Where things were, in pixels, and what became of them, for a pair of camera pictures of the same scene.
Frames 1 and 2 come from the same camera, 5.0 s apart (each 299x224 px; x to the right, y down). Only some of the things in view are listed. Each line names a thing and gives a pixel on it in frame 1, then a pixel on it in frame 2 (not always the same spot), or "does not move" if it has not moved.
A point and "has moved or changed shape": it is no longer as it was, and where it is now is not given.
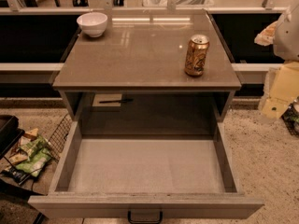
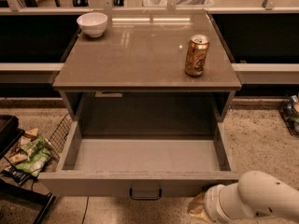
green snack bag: x=38 y=156 does not move
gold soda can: x=196 y=53 does not move
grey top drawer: x=111 y=167 has moved or changed shape
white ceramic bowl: x=92 y=23 does not move
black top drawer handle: x=159 y=221 -> x=147 y=198
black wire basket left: x=56 y=143 does not move
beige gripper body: x=287 y=37 -> x=212 y=203
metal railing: x=172 y=6 does not move
